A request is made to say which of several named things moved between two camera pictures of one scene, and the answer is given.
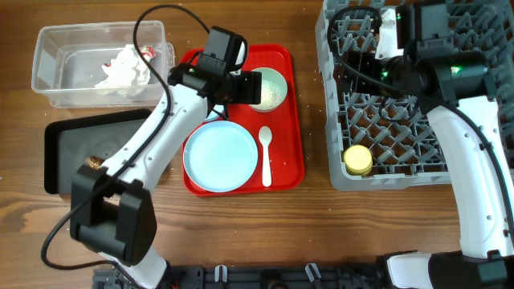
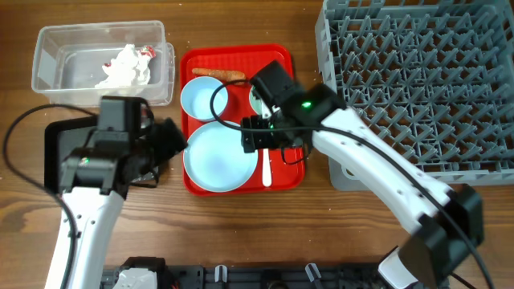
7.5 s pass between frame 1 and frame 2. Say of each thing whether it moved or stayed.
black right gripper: moved
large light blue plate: stayed
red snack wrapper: stayed
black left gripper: moved
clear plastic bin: stayed
